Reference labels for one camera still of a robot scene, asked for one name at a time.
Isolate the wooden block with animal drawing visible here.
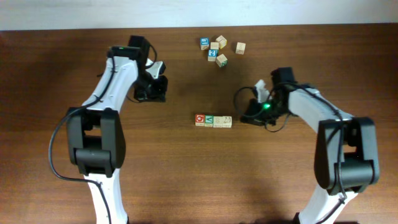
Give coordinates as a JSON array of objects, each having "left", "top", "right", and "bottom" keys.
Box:
[{"left": 222, "top": 116, "right": 233, "bottom": 128}]

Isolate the wooden block green V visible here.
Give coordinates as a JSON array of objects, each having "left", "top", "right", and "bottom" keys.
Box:
[{"left": 205, "top": 114, "right": 214, "bottom": 128}]

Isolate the wooden block red Q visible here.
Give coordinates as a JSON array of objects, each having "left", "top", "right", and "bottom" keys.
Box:
[{"left": 195, "top": 114, "right": 205, "bottom": 126}]

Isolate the wooden block number 8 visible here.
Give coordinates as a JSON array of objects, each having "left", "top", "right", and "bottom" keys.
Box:
[{"left": 213, "top": 116, "right": 224, "bottom": 128}]

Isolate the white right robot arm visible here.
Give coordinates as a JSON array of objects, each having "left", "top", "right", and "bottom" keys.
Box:
[{"left": 239, "top": 67, "right": 380, "bottom": 224}]

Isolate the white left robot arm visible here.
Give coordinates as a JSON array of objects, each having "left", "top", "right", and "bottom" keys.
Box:
[{"left": 66, "top": 35, "right": 168, "bottom": 223}]

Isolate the wooden block J green N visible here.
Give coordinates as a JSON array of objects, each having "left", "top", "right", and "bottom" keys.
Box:
[{"left": 216, "top": 54, "right": 228, "bottom": 68}]

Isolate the plain wooden block far right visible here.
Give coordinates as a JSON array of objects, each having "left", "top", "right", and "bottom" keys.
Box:
[{"left": 236, "top": 42, "right": 246, "bottom": 55}]

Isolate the wooden block blue top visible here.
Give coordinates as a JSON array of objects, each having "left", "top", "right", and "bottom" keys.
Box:
[{"left": 200, "top": 37, "right": 210, "bottom": 50}]

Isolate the wooden block blue 2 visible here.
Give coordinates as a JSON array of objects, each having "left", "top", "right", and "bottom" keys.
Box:
[{"left": 208, "top": 49, "right": 218, "bottom": 62}]

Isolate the wooden block dark green side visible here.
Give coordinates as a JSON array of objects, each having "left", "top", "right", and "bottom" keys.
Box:
[{"left": 210, "top": 42, "right": 220, "bottom": 50}]

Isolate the wooden block yellow side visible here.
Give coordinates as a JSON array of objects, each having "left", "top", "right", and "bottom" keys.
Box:
[{"left": 216, "top": 35, "right": 228, "bottom": 49}]

